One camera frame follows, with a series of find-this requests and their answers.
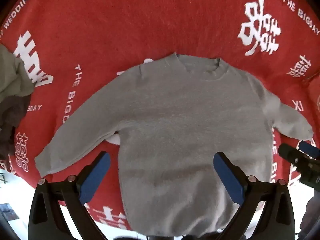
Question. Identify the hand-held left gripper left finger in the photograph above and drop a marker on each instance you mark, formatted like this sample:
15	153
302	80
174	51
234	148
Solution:
96	175

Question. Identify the dark brown cloth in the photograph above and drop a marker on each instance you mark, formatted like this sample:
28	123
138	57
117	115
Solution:
11	122

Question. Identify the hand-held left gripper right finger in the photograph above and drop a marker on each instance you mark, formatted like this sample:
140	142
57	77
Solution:
227	177

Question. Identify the grey sweater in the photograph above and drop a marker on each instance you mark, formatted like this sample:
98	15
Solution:
190	120

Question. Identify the red printed blanket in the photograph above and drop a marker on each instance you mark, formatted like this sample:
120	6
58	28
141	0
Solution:
105	30

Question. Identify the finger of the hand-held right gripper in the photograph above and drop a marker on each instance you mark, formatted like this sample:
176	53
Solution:
288	153
310	150

